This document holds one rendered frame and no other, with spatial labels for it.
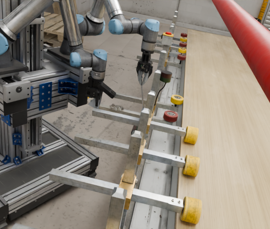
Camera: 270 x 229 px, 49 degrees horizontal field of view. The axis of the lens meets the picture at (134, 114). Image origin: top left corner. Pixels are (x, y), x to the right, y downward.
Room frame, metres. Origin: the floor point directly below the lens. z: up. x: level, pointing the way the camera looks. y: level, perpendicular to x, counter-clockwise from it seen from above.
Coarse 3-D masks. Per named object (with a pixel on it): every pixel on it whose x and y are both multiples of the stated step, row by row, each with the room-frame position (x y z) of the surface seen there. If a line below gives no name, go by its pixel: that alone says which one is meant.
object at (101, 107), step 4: (100, 104) 1.56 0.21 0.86; (100, 108) 1.53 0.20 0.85; (104, 108) 1.53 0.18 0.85; (108, 108) 1.53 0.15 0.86; (116, 112) 1.52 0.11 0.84; (120, 112) 1.52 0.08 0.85; (124, 112) 1.52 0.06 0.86; (128, 112) 1.52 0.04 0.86; (132, 112) 1.53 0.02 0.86; (136, 112) 1.54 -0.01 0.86; (132, 116) 1.51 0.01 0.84; (136, 116) 1.51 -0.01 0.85; (156, 116) 1.53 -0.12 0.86; (152, 120) 1.50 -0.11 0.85; (156, 120) 1.50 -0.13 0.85; (160, 120) 1.50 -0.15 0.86; (164, 120) 1.50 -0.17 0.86; (168, 124) 1.49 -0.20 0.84
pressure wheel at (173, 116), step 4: (164, 112) 1.51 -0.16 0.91; (168, 112) 1.52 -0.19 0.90; (172, 112) 1.53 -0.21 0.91; (164, 116) 1.49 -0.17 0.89; (168, 116) 1.47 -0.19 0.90; (172, 116) 1.48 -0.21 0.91; (176, 116) 1.49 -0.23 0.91; (168, 120) 1.47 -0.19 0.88; (172, 120) 1.47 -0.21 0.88; (176, 120) 1.49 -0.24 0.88
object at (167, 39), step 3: (165, 33) 2.07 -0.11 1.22; (162, 36) 2.04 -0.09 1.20; (165, 36) 2.03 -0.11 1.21; (168, 36) 2.03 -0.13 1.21; (171, 36) 2.03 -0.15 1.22; (162, 39) 2.04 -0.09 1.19; (165, 39) 2.03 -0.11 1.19; (168, 39) 2.03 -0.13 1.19; (171, 39) 2.03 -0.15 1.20; (162, 42) 2.04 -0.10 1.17; (165, 42) 2.03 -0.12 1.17; (168, 42) 2.03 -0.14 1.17; (171, 42) 2.03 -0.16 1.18; (168, 45) 2.03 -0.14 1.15
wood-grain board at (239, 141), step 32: (192, 32) 3.95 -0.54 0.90; (192, 64) 2.56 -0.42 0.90; (224, 64) 2.74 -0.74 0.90; (192, 96) 1.83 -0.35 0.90; (224, 96) 1.93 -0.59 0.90; (256, 96) 2.05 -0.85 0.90; (224, 128) 1.46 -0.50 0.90; (256, 128) 1.53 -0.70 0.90; (224, 160) 1.15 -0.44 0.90; (256, 160) 1.19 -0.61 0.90; (192, 192) 0.89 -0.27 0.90; (224, 192) 0.92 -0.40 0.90; (256, 192) 0.96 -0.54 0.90; (192, 224) 0.73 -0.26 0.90; (224, 224) 0.76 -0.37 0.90; (256, 224) 0.78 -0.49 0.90
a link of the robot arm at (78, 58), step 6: (72, 54) 1.48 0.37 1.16; (78, 54) 1.48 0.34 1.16; (84, 54) 1.50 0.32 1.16; (90, 54) 1.52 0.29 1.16; (72, 60) 1.46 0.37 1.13; (78, 60) 1.47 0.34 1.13; (84, 60) 1.48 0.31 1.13; (90, 60) 1.49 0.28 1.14; (72, 66) 1.48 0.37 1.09; (78, 66) 1.48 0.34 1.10; (84, 66) 1.49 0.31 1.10; (90, 66) 1.50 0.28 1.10
